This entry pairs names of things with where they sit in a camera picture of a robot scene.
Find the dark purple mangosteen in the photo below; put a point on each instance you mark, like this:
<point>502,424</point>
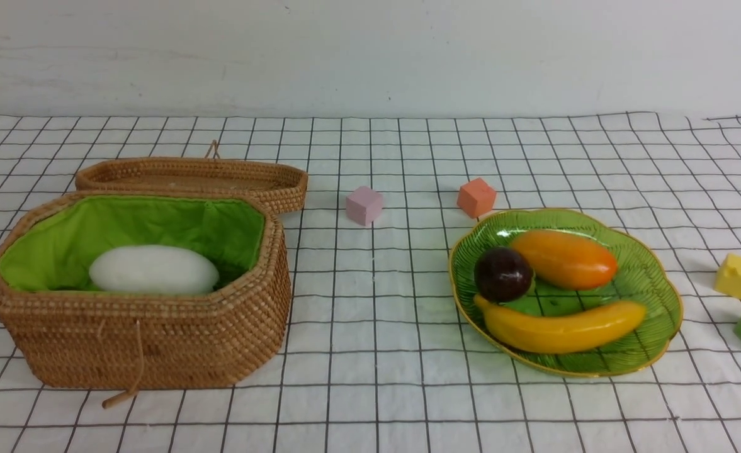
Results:
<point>502,274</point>

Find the orange mango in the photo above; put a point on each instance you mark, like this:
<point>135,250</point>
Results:
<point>566,260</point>

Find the yellow banana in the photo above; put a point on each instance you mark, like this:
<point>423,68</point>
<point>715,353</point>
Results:
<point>576,332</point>

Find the white radish with leaves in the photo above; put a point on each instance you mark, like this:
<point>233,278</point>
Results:
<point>154,269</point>

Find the pink foam cube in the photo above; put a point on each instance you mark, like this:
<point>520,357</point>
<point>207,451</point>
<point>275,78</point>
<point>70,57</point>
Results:
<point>364,205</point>

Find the woven wicker basket lid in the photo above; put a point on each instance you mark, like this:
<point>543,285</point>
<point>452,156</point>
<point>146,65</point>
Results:
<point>280,188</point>

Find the orange foam cube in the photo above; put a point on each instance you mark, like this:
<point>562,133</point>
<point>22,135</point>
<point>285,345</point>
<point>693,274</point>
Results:
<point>476,198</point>

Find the white black grid tablecloth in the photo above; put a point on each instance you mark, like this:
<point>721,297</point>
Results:
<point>379,359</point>

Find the green glass leaf plate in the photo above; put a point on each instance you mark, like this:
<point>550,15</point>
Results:
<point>640,278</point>

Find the woven wicker basket green lining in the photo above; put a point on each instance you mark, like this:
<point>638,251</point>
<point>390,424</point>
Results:
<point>75,335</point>

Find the yellow foam cube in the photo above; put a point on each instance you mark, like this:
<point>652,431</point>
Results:
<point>728,276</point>

